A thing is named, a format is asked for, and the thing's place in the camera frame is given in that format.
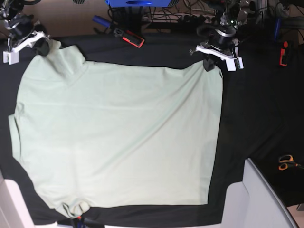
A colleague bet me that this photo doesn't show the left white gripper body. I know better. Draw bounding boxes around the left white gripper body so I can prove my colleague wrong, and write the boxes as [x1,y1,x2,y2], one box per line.
[189,27,245,72]

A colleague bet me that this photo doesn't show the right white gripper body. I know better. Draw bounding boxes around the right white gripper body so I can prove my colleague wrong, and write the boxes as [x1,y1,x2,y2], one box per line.
[3,20,50,65]

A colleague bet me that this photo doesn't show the light green T-shirt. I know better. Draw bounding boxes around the light green T-shirt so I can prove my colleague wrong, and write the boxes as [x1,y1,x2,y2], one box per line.
[9,41,223,218]

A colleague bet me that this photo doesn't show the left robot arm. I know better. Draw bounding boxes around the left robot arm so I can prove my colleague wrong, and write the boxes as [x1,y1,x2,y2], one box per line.
[190,0,254,72]

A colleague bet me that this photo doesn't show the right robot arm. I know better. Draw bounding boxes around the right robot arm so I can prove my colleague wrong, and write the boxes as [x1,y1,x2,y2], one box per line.
[0,0,50,65]

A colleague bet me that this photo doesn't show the white power strip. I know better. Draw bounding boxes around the white power strip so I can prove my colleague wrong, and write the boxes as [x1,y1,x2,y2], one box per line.
[178,14,206,23]

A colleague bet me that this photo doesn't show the red black clamp right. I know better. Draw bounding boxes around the red black clamp right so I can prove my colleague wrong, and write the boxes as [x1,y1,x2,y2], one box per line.
[279,41,289,67]

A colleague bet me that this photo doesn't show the red black clamp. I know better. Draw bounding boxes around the red black clamp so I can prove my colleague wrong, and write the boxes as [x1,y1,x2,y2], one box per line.
[70,216,105,228]
[279,41,289,67]
[114,28,145,48]

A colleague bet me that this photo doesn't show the black table cloth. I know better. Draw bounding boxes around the black table cloth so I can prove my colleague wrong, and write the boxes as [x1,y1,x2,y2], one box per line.
[0,33,304,228]

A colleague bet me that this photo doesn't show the blue box top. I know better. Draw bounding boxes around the blue box top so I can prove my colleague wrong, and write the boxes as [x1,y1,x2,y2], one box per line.
[105,0,171,7]

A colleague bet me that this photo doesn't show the red black clamp top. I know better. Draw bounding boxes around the red black clamp top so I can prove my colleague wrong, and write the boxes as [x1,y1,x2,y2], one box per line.
[114,28,145,48]

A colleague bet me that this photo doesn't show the white foam block right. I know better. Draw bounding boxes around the white foam block right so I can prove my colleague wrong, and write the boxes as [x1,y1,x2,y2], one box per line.
[220,159,298,228]

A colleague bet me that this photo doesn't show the white foam block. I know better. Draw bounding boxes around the white foam block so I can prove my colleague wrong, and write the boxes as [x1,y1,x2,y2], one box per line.
[220,159,298,228]
[0,175,58,228]

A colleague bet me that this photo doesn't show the white foam block left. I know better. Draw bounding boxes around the white foam block left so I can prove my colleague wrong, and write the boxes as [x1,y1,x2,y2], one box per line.
[0,175,58,228]

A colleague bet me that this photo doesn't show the red black clamp bottom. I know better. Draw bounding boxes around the red black clamp bottom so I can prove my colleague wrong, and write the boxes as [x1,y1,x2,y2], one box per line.
[70,216,105,228]

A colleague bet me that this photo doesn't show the blue handled tool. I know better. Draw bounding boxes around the blue handled tool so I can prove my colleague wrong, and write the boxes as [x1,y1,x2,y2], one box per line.
[93,16,111,28]

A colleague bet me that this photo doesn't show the orange handled scissors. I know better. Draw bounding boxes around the orange handled scissors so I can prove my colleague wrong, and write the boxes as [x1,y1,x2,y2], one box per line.
[278,154,304,171]

